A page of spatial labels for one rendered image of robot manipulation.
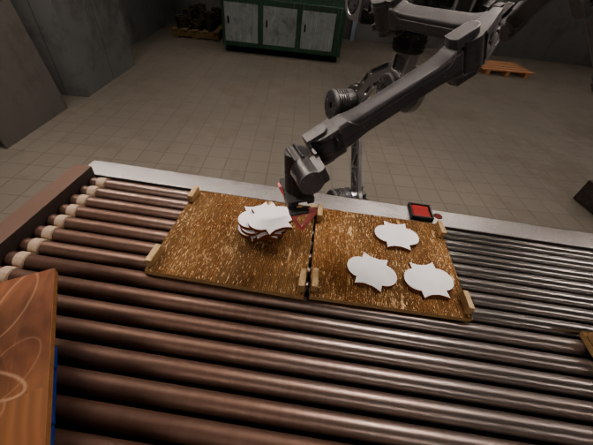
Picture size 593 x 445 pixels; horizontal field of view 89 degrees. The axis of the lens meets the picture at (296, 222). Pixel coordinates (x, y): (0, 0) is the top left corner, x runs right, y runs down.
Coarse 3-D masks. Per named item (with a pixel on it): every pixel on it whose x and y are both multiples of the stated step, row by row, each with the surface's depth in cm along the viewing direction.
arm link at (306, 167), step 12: (312, 132) 66; (324, 132) 65; (312, 156) 65; (300, 168) 63; (312, 168) 62; (324, 168) 61; (300, 180) 61; (312, 180) 62; (324, 180) 63; (312, 192) 64
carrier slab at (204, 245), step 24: (216, 192) 101; (192, 216) 92; (216, 216) 93; (168, 240) 84; (192, 240) 85; (216, 240) 85; (240, 240) 86; (264, 240) 87; (288, 240) 88; (168, 264) 78; (192, 264) 79; (216, 264) 79; (240, 264) 80; (264, 264) 81; (288, 264) 81; (240, 288) 76; (264, 288) 75; (288, 288) 76
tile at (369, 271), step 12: (348, 264) 82; (360, 264) 82; (372, 264) 83; (384, 264) 83; (360, 276) 79; (372, 276) 80; (384, 276) 80; (396, 276) 80; (372, 288) 78; (384, 288) 78
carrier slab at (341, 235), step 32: (320, 224) 94; (352, 224) 96; (416, 224) 98; (320, 256) 85; (352, 256) 86; (384, 256) 87; (416, 256) 88; (448, 256) 89; (320, 288) 77; (352, 288) 78
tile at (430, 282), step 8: (408, 264) 85; (416, 264) 84; (432, 264) 85; (408, 272) 82; (416, 272) 82; (424, 272) 82; (432, 272) 83; (440, 272) 83; (408, 280) 80; (416, 280) 80; (424, 280) 80; (432, 280) 81; (440, 280) 81; (448, 280) 81; (416, 288) 78; (424, 288) 78; (432, 288) 79; (440, 288) 79; (448, 288) 79; (424, 296) 76; (432, 296) 78; (440, 296) 78; (448, 296) 77
